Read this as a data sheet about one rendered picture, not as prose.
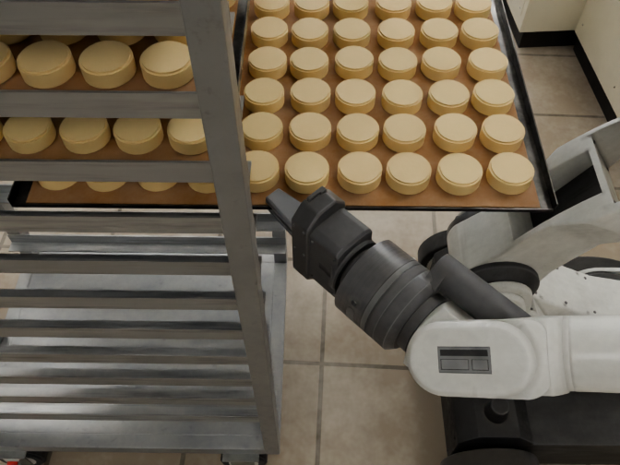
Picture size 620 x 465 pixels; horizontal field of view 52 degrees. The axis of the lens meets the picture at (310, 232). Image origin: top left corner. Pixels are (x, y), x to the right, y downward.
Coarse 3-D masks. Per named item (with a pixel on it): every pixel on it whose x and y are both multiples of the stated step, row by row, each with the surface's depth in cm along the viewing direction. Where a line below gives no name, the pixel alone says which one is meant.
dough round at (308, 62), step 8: (304, 48) 83; (312, 48) 83; (296, 56) 82; (304, 56) 82; (312, 56) 82; (320, 56) 82; (296, 64) 81; (304, 64) 81; (312, 64) 81; (320, 64) 81; (296, 72) 81; (304, 72) 80; (312, 72) 80; (320, 72) 81
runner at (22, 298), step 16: (0, 304) 87; (16, 304) 87; (32, 304) 86; (48, 304) 86; (64, 304) 86; (80, 304) 86; (96, 304) 86; (112, 304) 86; (128, 304) 86; (144, 304) 86; (160, 304) 86; (176, 304) 86; (192, 304) 86; (208, 304) 86; (224, 304) 86
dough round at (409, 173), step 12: (396, 156) 72; (408, 156) 72; (420, 156) 72; (396, 168) 71; (408, 168) 71; (420, 168) 71; (396, 180) 70; (408, 180) 70; (420, 180) 70; (408, 192) 70; (420, 192) 71
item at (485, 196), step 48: (288, 48) 86; (336, 48) 86; (384, 48) 86; (288, 96) 80; (288, 144) 76; (336, 144) 76; (384, 144) 76; (432, 144) 76; (480, 144) 76; (48, 192) 71; (96, 192) 71; (144, 192) 71; (192, 192) 71; (288, 192) 71; (336, 192) 71; (384, 192) 71; (432, 192) 71; (480, 192) 71; (528, 192) 71
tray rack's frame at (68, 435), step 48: (48, 288) 150; (96, 288) 150; (144, 288) 150; (192, 288) 150; (0, 384) 136; (48, 384) 136; (0, 432) 130; (48, 432) 130; (96, 432) 130; (144, 432) 130; (192, 432) 130; (240, 432) 130
